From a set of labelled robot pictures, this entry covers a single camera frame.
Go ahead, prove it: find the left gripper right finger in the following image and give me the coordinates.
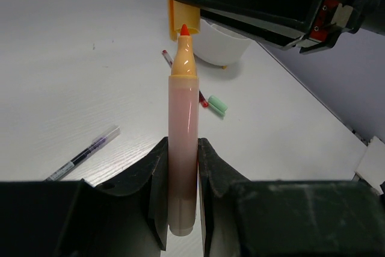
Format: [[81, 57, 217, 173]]
[[199, 138, 384, 256]]

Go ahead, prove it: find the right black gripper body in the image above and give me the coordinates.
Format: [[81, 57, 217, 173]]
[[300, 0, 384, 55]]

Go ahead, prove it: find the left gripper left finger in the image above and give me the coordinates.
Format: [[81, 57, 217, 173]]
[[1, 138, 168, 256]]

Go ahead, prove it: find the orange capped highlighter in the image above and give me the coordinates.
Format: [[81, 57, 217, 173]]
[[167, 0, 200, 42]]

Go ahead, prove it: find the orange pastel highlighter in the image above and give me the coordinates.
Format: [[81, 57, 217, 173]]
[[168, 24, 199, 237]]

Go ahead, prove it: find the white round pen holder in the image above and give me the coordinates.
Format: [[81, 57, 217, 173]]
[[193, 19, 251, 67]]

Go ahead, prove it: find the dark blue gel pen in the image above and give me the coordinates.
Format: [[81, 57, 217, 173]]
[[45, 125, 120, 182]]

